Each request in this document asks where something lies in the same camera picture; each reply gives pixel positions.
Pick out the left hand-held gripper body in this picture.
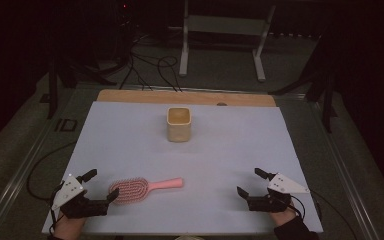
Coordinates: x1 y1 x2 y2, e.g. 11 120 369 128
51 174 111 220

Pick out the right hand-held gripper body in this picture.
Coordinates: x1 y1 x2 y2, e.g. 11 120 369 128
247 172 310 213

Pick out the pink hairbrush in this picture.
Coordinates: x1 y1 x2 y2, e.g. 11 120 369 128
108 177 184 205

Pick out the beige square wooden cup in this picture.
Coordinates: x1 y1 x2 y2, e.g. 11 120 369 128
166 106 193 143

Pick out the person's right hand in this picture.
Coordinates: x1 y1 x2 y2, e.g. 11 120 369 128
269 204 298 227

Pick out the person's left hand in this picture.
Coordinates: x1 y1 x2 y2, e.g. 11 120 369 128
54 215 88 240

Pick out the white table cover sheet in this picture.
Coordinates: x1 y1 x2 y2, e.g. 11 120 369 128
41 100 324 236

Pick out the black metal stand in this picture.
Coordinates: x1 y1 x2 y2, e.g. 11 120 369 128
268 31 339 134
39 56 118 120

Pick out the white metal stand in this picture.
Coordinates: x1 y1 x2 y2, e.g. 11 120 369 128
178 0 278 83

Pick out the left hand-held gripper black cable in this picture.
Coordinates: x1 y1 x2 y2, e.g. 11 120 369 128
48 181 65 235

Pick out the hand-held gripper black cable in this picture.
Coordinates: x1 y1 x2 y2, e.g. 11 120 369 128
48 181 65 235
288 194 306 220

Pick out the right hand-held gripper black cable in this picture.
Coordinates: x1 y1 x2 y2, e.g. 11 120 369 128
288 194 306 220

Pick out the black cable beside table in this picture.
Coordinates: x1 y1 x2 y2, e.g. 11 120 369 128
25 141 78 202
309 189 359 240

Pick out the black floor bracket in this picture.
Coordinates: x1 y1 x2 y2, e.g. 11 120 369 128
53 118 79 133

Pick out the black floor cables bundle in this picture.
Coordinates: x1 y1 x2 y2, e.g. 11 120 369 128
118 31 184 93

